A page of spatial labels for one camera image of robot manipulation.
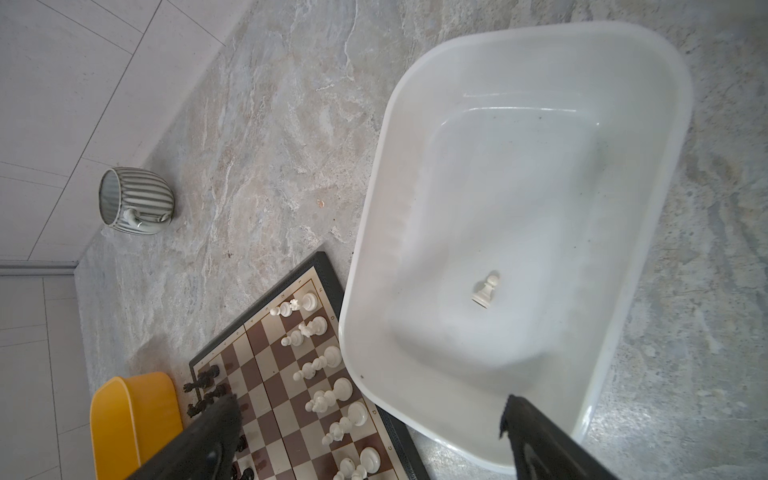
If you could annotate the white chess pieces on board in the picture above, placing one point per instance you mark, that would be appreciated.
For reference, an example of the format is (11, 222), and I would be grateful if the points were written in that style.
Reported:
(309, 420)

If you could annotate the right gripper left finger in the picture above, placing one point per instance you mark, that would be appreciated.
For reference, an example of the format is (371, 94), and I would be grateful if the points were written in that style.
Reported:
(171, 462)

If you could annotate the black chess pieces on board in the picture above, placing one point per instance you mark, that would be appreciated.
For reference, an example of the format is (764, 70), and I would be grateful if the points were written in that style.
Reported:
(217, 439)

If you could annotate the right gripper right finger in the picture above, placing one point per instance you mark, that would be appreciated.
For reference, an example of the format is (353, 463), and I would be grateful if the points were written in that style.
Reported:
(541, 450)

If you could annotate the brown white chessboard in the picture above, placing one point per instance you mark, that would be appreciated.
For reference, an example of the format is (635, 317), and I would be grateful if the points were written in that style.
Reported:
(231, 348)

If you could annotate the white ribbed ceramic cup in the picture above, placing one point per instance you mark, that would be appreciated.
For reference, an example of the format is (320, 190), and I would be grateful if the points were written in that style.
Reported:
(135, 201)

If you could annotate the white pawn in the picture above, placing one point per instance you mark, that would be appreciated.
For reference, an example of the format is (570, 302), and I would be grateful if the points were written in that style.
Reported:
(483, 296)

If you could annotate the white plastic tray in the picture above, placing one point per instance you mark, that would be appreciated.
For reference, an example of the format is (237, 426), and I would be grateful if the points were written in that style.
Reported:
(542, 155)

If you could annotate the yellow plastic tray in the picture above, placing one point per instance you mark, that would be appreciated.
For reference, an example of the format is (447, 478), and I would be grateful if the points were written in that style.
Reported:
(132, 419)

